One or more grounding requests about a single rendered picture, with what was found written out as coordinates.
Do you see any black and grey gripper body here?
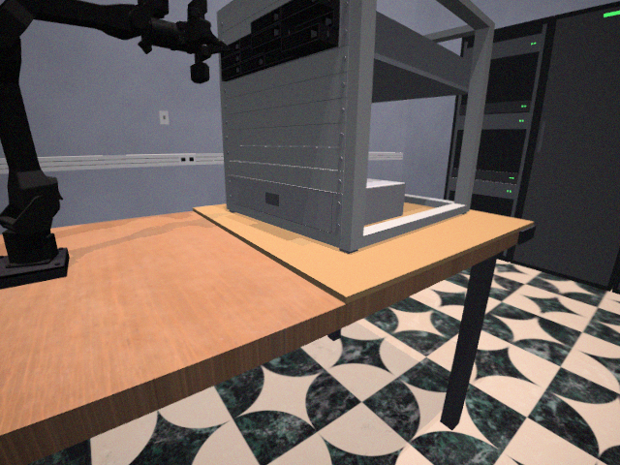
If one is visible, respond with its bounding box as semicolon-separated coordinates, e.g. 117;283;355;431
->
170;0;209;83

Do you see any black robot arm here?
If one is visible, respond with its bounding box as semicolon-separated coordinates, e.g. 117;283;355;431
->
0;0;211;268

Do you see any light wooden board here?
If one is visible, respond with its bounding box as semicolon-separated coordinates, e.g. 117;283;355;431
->
193;204;534;304

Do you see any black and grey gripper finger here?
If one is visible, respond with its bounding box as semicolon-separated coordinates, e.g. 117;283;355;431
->
210;32;230;48
203;44;231;61

